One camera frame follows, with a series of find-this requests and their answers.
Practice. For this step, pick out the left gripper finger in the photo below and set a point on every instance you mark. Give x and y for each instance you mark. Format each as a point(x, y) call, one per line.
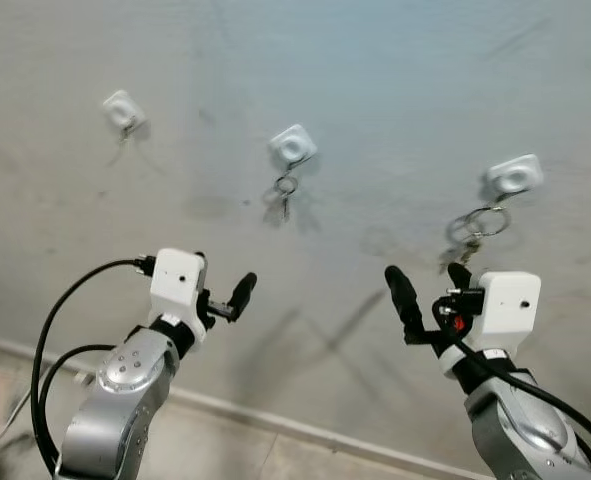
point(200, 259)
point(244, 290)

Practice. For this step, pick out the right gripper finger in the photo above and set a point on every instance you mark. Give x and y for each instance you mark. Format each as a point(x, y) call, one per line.
point(405, 300)
point(460, 276)

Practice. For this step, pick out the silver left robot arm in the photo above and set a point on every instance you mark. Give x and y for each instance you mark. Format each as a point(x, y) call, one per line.
point(115, 400)

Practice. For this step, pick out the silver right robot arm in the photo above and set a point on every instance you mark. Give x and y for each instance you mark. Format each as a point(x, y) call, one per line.
point(525, 430)

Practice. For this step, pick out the small key bunch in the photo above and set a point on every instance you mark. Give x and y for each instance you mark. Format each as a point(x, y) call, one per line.
point(286, 200)

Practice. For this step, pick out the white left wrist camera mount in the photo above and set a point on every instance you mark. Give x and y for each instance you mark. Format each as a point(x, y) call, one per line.
point(178, 280)

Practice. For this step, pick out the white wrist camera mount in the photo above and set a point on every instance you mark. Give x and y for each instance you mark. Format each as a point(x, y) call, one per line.
point(510, 305)
point(178, 280)

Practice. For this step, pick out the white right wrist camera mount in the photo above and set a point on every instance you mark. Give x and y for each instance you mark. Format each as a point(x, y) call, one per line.
point(510, 305)

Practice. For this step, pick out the white wall hook, large keyring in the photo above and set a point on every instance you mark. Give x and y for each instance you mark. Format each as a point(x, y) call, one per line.
point(513, 176)

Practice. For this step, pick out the white wall hook, small keys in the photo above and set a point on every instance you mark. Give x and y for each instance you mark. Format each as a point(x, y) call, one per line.
point(293, 146)

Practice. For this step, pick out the empty white wall hook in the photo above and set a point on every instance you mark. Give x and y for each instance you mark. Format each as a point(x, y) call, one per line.
point(123, 110)

